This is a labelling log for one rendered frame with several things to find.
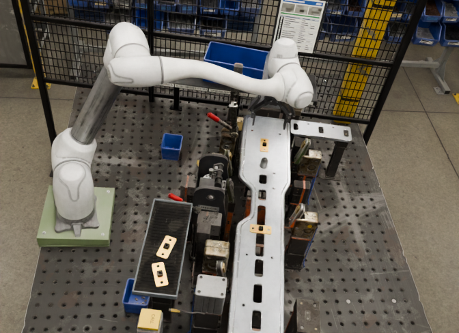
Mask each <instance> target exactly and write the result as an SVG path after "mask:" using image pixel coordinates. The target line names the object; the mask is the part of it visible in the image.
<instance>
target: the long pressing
mask: <svg viewBox="0 0 459 333"><path fill-rule="evenodd" d="M252 121H253V118H251V116H250V115H245V116H244V118H243V125H242V138H241V146H240V160H239V169H238V178H239V180H240V181H241V182H242V183H243V184H244V185H245V186H247V187H248V188H249V189H250V191H251V208H250V214H249V215H248V216H247V217H246V218H245V219H243V220H241V221H240V222H239V223H238V224H237V226H236V237H235V246H234V261H233V270H232V285H231V293H230V302H229V317H228V325H227V333H284V224H285V193H286V192H287V190H288V188H289V187H290V183H291V170H290V123H287V124H286V128H285V130H284V129H283V123H284V119H277V118H272V117H262V116H255V122H254V126H252ZM251 130H253V131H251ZM260 139H268V140H269V142H268V152H262V151H260ZM263 157H266V158H268V165H267V167H266V168H265V169H263V168H261V167H260V162H261V159H262V158H263ZM273 173H275V174H273ZM260 175H265V176H266V183H265V184H261V183H260V182H259V180H260ZM273 188H275V189H273ZM259 190H264V191H266V200H264V201H263V200H259V199H258V193H259ZM258 206H264V207H265V223H264V225H265V226H271V227H272V233H271V234H270V235H269V234H263V233H261V234H263V235H264V256H263V257H259V256H256V255H255V247H256V235H257V233H252V232H250V224H254V225H256V224H257V220H258ZM246 254H248V255H246ZM271 257H273V259H271ZM255 260H262V261H263V276H262V277H257V276H255ZM254 285H261V286H262V302H261V303H255V302H254V301H253V288H254ZM243 304H244V305H245V306H243ZM253 311H260V312H261V330H260V331H253V330H252V314H253Z"/></svg>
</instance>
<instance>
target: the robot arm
mask: <svg viewBox="0 0 459 333"><path fill-rule="evenodd" d="M297 55H298V50H297V46H296V42H295V41H294V40H291V39H289V38H281V39H278V40H276V42H275V43H274V44H273V47H272V49H271V51H270V56H269V59H268V77H267V80H258V79H254V78H250V77H248V76H245V75H242V74H239V73H237V72H233V71H231V70H228V69H225V68H222V67H220V66H216V65H214V64H211V63H207V62H204V61H198V60H192V59H177V58H170V57H158V56H151V55H150V49H149V46H148V42H147V40H146V37H145V35H144V33H143V32H142V30H140V28H138V26H135V25H133V24H131V23H127V22H122V23H118V24H117V25H116V26H114V28H112V30H111V32H110V34H109V39H108V42H107V47H106V50H105V54H104V57H103V63H104V66H103V68H102V70H101V72H100V74H99V76H98V78H97V80H96V82H95V84H94V86H93V87H92V90H91V91H90V93H89V95H88V97H87V99H86V101H85V104H84V105H83V108H82V109H81V112H80V113H79V116H78V117H77V119H76V121H75V123H74V125H73V127H71V128H67V129H65V130H64V131H63V132H61V133H60V134H59V135H58V136H57V137H56V138H55V140H54V141H53V145H52V150H51V161H52V168H53V195H54V199H55V200H54V203H55V206H56V226H55V232H56V233H62V232H64V231H72V230H74V235H75V237H80V236H81V229H97V228H99V226H100V223H99V221H98V219H97V211H96V201H97V196H96V195H94V183H93V179H92V174H91V163H92V160H93V157H94V153H95V151H96V147H97V143H96V140H95V137H96V135H97V133H98V131H99V129H100V127H101V125H102V123H103V122H104V120H105V118H106V116H107V115H108V113H109V111H110V109H111V107H112V106H113V103H114V102H115V100H116V98H117V96H118V94H119V92H120V91H121V89H122V87H151V86H155V85H162V84H165V83H170V82H173V81H178V80H181V79H184V78H202V79H206V80H209V81H213V82H216V83H219V84H222V85H226V86H228V87H232V88H234V89H238V90H241V91H245V92H247V93H252V94H255V95H258V96H257V97H256V98H255V99H254V100H253V102H252V103H250V105H249V106H248V111H251V118H253V121H252V126H254V122H255V115H256V111H258V110H260V109H261V108H262V107H264V106H266V105H268V104H269V105H274V106H277V105H279V107H280V108H281V109H282V110H283V111H284V113H285V114H286V117H285V120H284V123H283V129H284V130H285V128H286V124H287V123H289V122H290V119H291V117H295V110H294V108H305V107H306V106H308V105H309V104H310V102H311V100H312V98H313V94H314V91H313V87H312V84H311V81H310V79H309V77H308V76H307V74H306V73H305V71H304V70H303V69H302V68H301V66H300V63H299V60H298V57H297ZM262 98H264V100H263V101H261V102H260V103H259V104H257V103H258V102H259V101H260V100H261V99H262ZM283 102H285V103H286V104H288V106H289V108H290V111H291V112H290V111H289V110H288V108H287V107H286V106H285V104H284V103H283Z"/></svg>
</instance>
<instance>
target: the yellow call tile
mask: <svg viewBox="0 0 459 333"><path fill-rule="evenodd" d="M160 319H161V310H152V309H146V308H142V309H141V314H140V317H139V323H138V328H140V329H146V330H157V331H158V327H159V323H160Z"/></svg>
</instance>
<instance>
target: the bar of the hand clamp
mask: <svg viewBox="0 0 459 333"><path fill-rule="evenodd" d="M227 108H229V109H231V118H232V132H237V133H238V122H237V109H238V108H240V110H242V104H240V106H238V105H236V102H231V104H230V105H229V106H227Z"/></svg>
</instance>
